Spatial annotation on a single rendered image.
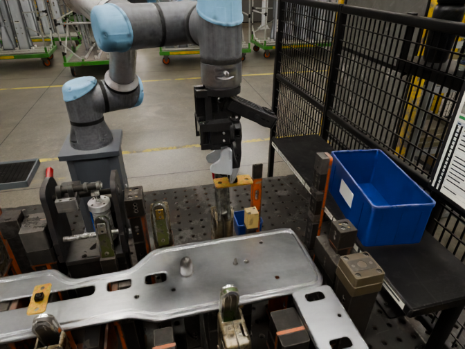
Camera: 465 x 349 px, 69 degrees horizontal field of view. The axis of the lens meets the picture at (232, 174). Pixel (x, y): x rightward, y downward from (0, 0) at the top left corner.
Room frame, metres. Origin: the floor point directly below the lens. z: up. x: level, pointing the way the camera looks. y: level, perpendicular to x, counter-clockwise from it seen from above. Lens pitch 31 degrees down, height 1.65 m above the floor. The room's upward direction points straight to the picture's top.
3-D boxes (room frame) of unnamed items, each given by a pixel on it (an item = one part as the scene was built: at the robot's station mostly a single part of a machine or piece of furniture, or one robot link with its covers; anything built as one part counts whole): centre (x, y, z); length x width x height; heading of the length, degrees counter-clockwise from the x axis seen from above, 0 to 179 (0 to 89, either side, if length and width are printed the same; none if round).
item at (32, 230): (0.71, 0.52, 0.89); 0.13 x 0.11 x 0.38; 14
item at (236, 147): (0.61, 0.00, 1.35); 0.05 x 0.02 x 0.09; 14
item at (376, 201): (0.82, -0.41, 1.10); 0.30 x 0.17 x 0.13; 6
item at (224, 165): (0.61, 0.02, 1.30); 0.06 x 0.03 x 0.09; 104
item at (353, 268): (0.58, -0.30, 0.88); 0.08 x 0.08 x 0.36; 14
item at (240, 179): (0.64, 0.00, 1.26); 0.08 x 0.04 x 0.01; 104
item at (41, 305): (0.53, 0.44, 1.01); 0.08 x 0.04 x 0.01; 15
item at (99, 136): (1.16, 0.53, 1.15); 0.15 x 0.15 x 0.10
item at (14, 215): (0.71, 0.59, 0.90); 0.05 x 0.05 x 0.40; 14
